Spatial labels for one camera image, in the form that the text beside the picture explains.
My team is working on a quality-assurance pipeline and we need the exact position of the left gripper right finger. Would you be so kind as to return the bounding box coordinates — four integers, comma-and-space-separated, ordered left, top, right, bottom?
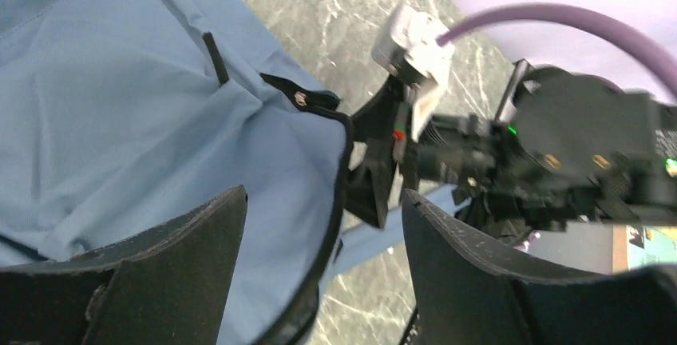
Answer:
402, 191, 676, 345

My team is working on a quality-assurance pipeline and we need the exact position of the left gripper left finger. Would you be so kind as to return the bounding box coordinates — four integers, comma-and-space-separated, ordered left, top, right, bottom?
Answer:
1, 186, 247, 344

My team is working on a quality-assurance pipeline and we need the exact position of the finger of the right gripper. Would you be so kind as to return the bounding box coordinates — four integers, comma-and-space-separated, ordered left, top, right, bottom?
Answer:
346, 76, 404, 229

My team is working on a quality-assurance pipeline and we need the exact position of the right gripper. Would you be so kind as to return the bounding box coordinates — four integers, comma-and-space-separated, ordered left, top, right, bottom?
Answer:
418, 60, 676, 233

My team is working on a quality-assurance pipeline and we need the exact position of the blue backpack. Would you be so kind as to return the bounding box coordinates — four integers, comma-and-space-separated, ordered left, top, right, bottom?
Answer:
0, 0, 466, 345

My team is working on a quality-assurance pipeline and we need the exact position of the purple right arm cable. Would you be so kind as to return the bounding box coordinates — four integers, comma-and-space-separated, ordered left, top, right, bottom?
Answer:
436, 2, 677, 101

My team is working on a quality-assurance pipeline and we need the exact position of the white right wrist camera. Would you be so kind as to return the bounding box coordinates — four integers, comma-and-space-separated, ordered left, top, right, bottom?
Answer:
371, 4, 455, 141

